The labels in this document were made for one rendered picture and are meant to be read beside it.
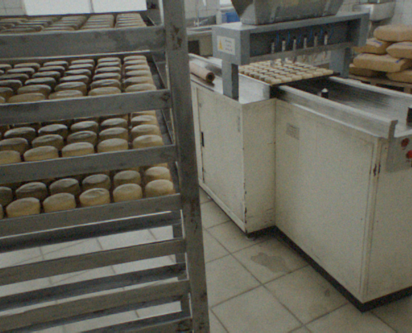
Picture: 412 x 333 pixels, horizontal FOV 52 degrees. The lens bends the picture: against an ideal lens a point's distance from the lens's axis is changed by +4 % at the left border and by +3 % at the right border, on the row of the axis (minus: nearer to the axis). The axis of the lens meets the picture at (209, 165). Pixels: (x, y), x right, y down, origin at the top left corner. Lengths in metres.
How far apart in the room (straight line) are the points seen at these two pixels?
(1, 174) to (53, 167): 0.07
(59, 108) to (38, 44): 0.09
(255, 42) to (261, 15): 0.12
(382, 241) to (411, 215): 0.16
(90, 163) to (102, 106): 0.10
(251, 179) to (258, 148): 0.17
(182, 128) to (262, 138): 1.56
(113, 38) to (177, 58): 0.09
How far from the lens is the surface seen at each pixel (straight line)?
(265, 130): 2.17
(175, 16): 0.60
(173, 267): 1.31
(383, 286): 2.04
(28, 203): 0.78
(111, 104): 0.65
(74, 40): 0.63
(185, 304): 1.41
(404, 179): 1.80
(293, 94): 2.03
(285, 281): 2.20
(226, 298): 2.10
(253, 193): 2.27
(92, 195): 0.76
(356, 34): 2.39
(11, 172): 0.70
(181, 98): 0.62
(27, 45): 0.64
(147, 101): 0.65
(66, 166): 0.68
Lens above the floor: 1.39
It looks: 24 degrees down
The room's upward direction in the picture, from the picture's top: 4 degrees counter-clockwise
